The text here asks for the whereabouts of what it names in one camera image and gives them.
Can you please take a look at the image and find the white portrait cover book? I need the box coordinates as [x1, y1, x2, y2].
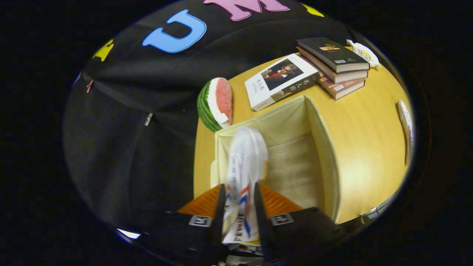
[244, 54, 321, 112]

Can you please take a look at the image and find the white cartoon plush toy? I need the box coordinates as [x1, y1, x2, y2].
[346, 39, 381, 69]

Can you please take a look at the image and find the maroon cover book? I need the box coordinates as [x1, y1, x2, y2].
[318, 76, 366, 101]

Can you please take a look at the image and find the watermelon slice toy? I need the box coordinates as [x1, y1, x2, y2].
[197, 77, 234, 132]

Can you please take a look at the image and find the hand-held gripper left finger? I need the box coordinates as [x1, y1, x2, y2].
[139, 184, 227, 266]

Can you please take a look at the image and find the black backdrop cloth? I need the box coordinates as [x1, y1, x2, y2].
[63, 0, 355, 237]

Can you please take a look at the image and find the brown cover book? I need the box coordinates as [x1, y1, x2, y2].
[297, 46, 369, 84]

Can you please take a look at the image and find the cream fabric storage box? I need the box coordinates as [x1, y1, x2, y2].
[210, 95, 341, 224]

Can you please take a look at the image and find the white canvas shoe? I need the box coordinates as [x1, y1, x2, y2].
[397, 99, 414, 165]
[221, 126, 269, 244]

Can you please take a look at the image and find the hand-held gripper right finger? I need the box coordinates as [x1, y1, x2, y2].
[253, 182, 342, 265]

